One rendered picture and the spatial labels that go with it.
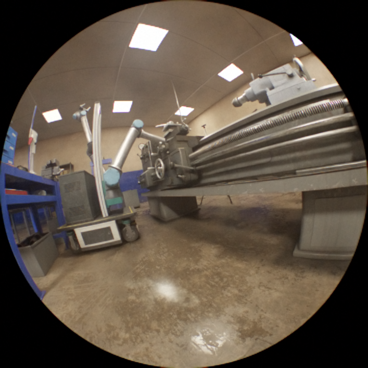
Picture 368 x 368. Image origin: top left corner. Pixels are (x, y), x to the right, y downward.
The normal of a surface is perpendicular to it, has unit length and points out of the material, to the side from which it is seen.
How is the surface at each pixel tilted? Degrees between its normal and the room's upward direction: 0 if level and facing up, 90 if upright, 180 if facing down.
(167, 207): 90
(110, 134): 90
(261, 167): 90
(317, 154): 90
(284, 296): 0
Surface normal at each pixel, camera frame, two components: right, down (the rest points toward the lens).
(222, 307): -0.20, -0.98
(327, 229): -0.82, 0.18
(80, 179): 0.46, -0.07
